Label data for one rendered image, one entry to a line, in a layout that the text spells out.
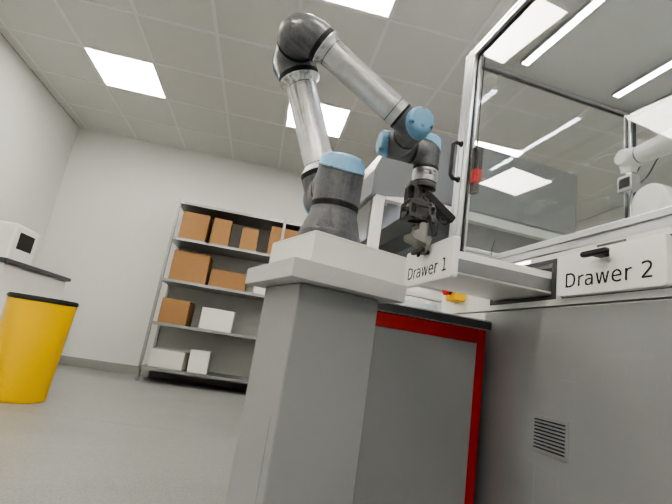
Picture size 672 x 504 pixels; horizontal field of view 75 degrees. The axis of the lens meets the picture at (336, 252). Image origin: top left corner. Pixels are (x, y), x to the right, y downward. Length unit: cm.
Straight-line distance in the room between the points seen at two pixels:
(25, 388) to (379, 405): 251
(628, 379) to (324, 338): 65
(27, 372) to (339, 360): 264
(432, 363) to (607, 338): 48
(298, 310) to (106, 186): 528
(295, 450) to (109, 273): 500
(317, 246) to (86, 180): 536
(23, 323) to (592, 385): 303
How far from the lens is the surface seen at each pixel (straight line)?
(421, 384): 137
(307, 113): 125
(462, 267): 117
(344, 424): 97
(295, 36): 124
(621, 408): 115
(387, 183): 219
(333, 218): 99
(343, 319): 94
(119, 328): 568
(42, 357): 336
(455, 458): 146
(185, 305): 509
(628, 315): 115
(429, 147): 133
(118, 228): 586
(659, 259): 110
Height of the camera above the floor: 59
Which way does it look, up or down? 13 degrees up
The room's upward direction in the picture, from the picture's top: 9 degrees clockwise
